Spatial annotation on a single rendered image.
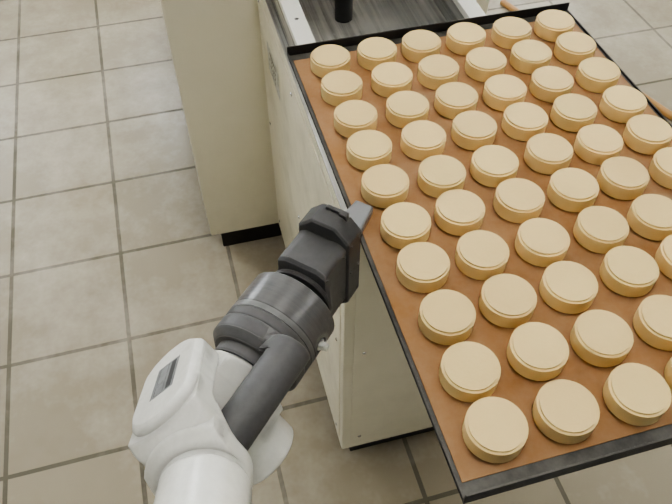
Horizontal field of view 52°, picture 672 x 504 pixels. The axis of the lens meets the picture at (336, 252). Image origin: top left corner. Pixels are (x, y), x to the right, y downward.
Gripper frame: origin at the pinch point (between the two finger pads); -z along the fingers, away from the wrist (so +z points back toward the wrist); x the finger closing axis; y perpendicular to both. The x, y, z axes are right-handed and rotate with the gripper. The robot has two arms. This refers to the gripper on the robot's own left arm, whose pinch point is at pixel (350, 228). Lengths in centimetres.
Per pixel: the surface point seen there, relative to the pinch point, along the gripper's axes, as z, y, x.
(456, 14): -62, 13, -13
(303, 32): -41, 31, -10
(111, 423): 5, 61, -100
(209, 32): -56, 64, -29
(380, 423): -19, 2, -82
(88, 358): -6, 78, -100
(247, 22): -61, 58, -28
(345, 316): -13.9, 7.8, -39.6
